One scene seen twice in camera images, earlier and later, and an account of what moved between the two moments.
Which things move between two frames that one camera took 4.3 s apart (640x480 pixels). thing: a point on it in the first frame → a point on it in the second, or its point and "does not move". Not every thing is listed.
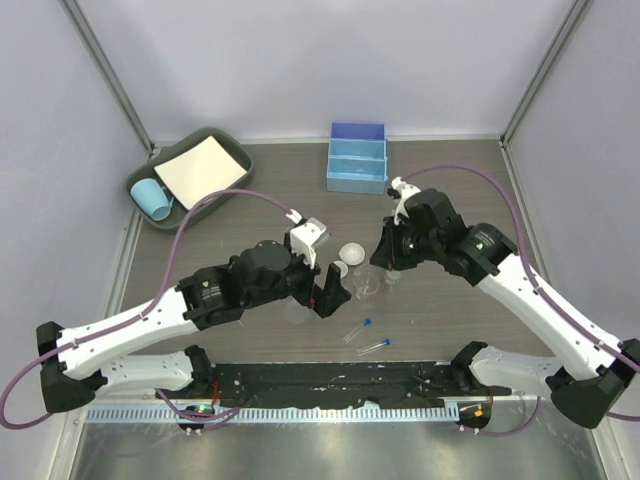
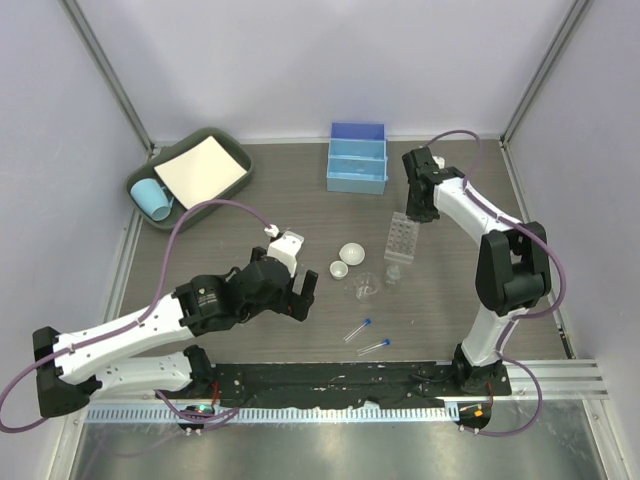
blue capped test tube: (357, 330) does not move
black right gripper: (388, 254) → (418, 215)
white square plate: (200, 170) does not move
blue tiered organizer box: (357, 161) does not move
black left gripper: (325, 301) → (295, 303)
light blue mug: (153, 198) does not move
